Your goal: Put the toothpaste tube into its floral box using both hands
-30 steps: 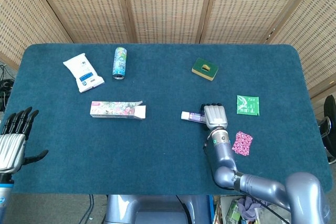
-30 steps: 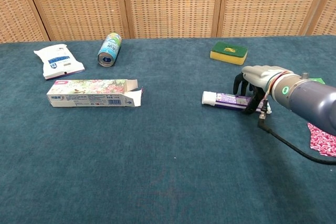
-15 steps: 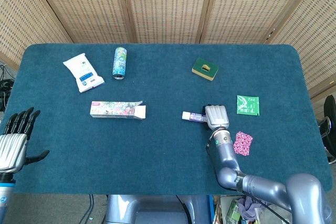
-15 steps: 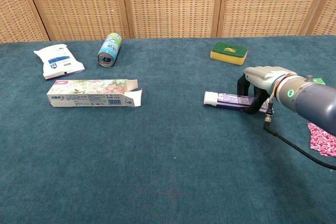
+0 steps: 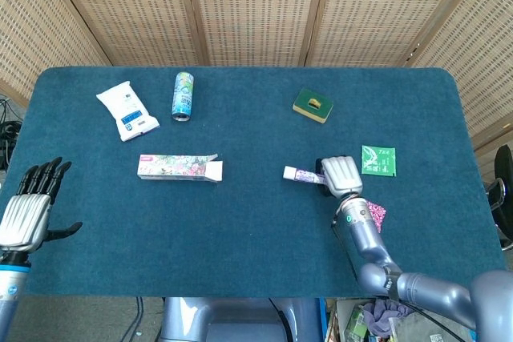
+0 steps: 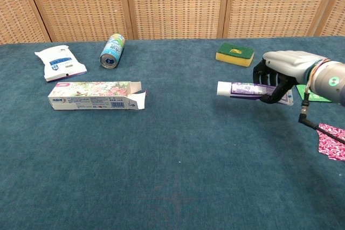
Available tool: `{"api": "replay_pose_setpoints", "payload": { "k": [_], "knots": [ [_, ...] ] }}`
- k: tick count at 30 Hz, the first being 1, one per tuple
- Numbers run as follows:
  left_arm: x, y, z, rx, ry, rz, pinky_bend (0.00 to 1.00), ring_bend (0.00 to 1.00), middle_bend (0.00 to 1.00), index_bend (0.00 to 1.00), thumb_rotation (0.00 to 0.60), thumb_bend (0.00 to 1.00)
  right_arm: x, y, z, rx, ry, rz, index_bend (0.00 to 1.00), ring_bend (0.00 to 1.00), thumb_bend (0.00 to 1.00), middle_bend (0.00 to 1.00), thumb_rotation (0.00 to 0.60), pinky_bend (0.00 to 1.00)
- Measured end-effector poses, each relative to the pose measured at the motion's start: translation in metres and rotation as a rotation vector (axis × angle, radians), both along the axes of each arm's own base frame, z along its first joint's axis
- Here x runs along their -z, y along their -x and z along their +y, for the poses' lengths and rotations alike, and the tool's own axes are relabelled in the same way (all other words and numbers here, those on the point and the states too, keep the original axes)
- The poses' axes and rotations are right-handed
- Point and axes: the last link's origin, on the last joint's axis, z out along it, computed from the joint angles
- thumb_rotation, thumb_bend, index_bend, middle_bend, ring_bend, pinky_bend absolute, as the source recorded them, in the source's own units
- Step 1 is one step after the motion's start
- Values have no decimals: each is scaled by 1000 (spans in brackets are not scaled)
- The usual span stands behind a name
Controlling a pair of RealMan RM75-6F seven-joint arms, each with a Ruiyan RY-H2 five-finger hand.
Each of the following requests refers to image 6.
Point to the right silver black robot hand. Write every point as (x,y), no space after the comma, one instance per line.
(288,63)

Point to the purple white toothpaste tube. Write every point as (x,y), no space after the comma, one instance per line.
(242,89)

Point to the floral toothpaste carton box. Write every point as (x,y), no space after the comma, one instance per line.
(89,98)

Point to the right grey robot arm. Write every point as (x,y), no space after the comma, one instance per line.
(331,79)

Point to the green tea sachet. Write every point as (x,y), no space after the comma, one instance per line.
(318,98)

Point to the yellow green scrub sponge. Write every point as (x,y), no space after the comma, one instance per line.
(226,48)

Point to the pink white patterned packet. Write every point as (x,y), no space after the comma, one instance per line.
(331,147)

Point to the teal table cloth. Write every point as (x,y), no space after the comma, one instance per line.
(172,160)

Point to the light blue drink can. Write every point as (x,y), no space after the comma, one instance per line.
(113,49)

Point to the white blue wipes packet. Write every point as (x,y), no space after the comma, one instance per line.
(59,63)

